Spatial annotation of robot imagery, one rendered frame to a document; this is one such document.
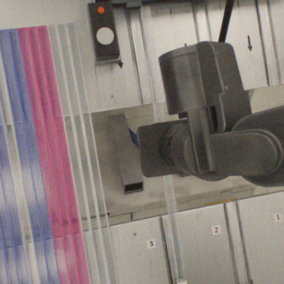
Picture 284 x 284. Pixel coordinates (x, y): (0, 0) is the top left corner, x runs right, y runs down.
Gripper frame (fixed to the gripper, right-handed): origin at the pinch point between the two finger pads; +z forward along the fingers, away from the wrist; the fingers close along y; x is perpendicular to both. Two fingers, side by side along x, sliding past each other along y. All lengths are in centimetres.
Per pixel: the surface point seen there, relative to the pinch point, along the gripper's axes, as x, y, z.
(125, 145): 1.1, 1.5, 37.5
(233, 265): 21.6, -9.2, 0.8
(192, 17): -19.7, -8.2, 2.3
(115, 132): -2.7, 3.5, 41.4
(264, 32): -16.1, -20.4, 2.0
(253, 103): -9, -96, 138
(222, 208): 11.9, -8.7, 1.2
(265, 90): -17, -109, 146
